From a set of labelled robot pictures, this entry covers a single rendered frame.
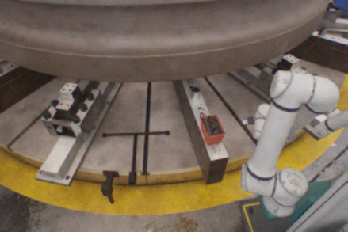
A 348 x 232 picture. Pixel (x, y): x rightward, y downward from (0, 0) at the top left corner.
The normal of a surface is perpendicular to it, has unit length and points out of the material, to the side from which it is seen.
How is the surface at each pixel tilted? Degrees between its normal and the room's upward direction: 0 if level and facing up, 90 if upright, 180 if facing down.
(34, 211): 0
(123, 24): 90
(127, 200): 0
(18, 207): 0
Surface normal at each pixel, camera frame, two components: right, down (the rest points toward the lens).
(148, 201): 0.00, -0.71
